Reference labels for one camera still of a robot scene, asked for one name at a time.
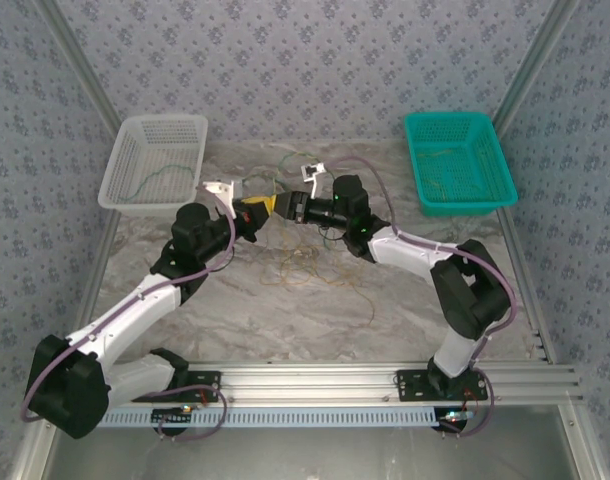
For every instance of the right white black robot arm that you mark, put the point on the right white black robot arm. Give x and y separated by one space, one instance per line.
465 300

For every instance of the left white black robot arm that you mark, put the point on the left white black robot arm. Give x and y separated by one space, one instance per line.
135 320

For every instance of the white plastic basket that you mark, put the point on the white plastic basket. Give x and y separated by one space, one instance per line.
150 150

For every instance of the teal plastic basket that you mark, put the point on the teal plastic basket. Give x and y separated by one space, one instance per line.
460 170

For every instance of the small black controller board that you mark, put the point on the small black controller board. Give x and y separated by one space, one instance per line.
452 422
167 416

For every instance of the grey metal panel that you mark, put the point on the grey metal panel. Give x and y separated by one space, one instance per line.
310 455

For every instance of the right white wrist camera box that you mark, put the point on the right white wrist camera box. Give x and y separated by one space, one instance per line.
310 171

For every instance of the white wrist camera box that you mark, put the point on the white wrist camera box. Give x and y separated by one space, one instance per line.
220 189
310 171

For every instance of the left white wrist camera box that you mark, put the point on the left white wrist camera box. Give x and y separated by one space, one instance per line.
220 189

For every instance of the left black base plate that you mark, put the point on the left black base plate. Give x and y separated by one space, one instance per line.
212 377

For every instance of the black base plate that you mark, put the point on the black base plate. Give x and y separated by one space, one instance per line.
410 387
212 377

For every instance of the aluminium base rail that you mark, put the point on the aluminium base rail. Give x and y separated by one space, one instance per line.
310 385

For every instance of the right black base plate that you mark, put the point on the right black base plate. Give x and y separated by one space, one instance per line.
410 387

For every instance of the aluminium frame post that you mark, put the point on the aluminium frame post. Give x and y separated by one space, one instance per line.
79 55
538 55

